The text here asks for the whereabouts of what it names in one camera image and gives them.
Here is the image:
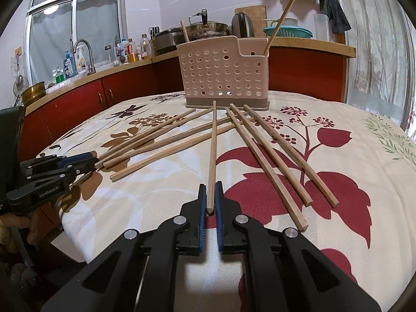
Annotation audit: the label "clear plastic bottle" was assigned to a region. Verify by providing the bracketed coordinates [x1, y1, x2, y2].
[140, 33, 152, 60]

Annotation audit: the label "dark hanging cloth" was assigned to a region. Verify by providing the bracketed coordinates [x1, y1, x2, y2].
[314, 0, 352, 35]

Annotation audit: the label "steel wok with lid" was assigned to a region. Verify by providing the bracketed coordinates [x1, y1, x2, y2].
[187, 9, 230, 41]

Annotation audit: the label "wooden cutting board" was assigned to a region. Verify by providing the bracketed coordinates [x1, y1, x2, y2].
[235, 5, 268, 38]

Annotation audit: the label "steel faucet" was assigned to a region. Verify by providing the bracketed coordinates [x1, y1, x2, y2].
[73, 39, 96, 76]

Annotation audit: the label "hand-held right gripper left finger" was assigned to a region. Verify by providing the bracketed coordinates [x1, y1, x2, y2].
[41, 184, 209, 312]

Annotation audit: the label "sliding aluminium window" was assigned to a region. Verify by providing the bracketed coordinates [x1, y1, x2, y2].
[28, 0, 126, 79]

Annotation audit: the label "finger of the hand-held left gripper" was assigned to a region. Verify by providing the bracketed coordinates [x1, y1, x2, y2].
[19, 152, 98, 170]
[6, 160, 100, 208]

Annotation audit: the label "yellow kitchen countertop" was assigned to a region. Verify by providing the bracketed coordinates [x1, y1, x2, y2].
[24, 41, 356, 116]

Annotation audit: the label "wooden chopstick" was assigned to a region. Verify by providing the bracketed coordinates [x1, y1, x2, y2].
[94, 108, 196, 170]
[263, 0, 296, 56]
[207, 100, 218, 214]
[180, 19, 191, 43]

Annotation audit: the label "black cooking pot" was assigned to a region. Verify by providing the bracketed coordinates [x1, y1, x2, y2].
[153, 28, 184, 56]

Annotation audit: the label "brass pot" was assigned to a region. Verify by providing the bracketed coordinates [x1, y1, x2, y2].
[20, 83, 48, 106]

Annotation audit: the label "teal colander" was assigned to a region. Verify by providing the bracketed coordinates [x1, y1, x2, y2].
[263, 26, 313, 38]

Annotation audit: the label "white bowl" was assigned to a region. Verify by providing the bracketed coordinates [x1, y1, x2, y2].
[263, 18, 299, 28]

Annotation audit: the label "clear plastic container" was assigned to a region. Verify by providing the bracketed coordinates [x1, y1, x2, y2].
[314, 13, 330, 42]

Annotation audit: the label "pink perforated utensil holder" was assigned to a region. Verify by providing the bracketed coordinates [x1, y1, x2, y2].
[176, 35, 271, 110]

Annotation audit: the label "white spray bottle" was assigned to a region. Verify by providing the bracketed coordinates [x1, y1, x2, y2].
[75, 45, 88, 74]

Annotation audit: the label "red kitchen cabinets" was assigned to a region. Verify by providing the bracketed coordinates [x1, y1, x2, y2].
[18, 47, 345, 160]

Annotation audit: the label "steel kettle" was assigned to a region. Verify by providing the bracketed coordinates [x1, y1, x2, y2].
[231, 12, 256, 38]

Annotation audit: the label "sheer floral curtain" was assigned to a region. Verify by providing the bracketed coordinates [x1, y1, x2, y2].
[331, 0, 416, 131]

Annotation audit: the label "hanging metal strainer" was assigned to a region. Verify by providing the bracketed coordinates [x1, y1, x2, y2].
[13, 54, 30, 98]

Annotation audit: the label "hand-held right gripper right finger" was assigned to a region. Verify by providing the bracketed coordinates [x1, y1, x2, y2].
[214, 182, 382, 312]

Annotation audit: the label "blue detergent bottle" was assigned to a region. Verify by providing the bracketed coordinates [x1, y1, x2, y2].
[63, 50, 76, 79]

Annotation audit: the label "person's left hand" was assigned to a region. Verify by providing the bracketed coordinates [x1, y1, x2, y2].
[0, 213, 49, 246]

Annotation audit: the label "floral tablecloth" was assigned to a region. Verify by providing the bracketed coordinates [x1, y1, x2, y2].
[36, 89, 416, 303]

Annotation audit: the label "bunch of wooden chopsticks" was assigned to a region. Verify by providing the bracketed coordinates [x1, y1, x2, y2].
[102, 103, 339, 233]

